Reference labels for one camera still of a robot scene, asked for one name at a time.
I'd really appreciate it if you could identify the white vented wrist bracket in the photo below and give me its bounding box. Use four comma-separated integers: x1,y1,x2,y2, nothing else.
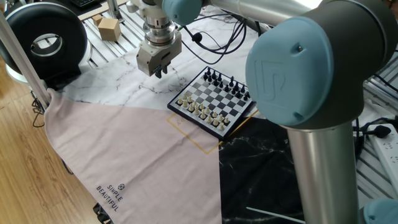
126,0,165,19

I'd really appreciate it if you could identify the white zip tie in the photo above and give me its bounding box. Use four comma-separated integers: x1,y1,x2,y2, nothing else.
245,207,306,224

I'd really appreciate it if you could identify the black ring shaped device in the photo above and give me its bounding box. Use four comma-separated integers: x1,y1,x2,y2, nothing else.
0,1,93,90

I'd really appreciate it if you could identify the aluminium frame post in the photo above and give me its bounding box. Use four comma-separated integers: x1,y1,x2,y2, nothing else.
0,11,52,108

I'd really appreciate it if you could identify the silver metal stand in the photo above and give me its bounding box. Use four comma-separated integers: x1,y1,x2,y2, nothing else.
105,0,125,22

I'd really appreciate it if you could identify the black power plug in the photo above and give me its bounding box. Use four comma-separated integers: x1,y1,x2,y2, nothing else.
369,124,392,139

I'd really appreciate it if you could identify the marble pink black tablecloth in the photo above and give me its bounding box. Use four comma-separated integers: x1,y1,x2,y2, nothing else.
43,4,398,224

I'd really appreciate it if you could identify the black keyboard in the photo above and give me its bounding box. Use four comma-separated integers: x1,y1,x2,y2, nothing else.
70,0,102,9

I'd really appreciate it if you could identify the white power strip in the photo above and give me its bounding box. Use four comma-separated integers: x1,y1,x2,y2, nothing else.
366,123,398,200

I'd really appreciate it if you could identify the silver cylindrical force sensor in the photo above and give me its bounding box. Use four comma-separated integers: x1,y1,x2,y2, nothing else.
142,15,177,47

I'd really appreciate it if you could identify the white gripper mounting plate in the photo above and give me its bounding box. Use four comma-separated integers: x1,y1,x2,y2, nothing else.
137,30,183,58

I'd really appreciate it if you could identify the black bracket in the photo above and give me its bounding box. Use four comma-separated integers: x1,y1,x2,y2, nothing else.
92,202,114,224

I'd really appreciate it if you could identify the silver Schunk gripper body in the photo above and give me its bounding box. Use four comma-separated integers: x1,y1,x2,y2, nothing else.
136,37,183,78

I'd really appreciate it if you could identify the light wooden board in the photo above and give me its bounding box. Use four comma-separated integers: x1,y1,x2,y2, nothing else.
77,0,134,22

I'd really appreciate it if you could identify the black cable bundle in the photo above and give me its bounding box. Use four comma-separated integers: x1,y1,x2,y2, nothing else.
180,12,259,66

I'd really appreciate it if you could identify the black white folding chessboard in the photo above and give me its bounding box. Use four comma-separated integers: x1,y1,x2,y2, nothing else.
167,65,259,141

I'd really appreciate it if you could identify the small wooden block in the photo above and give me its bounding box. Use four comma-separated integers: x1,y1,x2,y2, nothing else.
98,17,122,43

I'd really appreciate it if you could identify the thin black cable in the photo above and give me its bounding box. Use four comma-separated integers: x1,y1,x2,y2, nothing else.
30,90,47,128

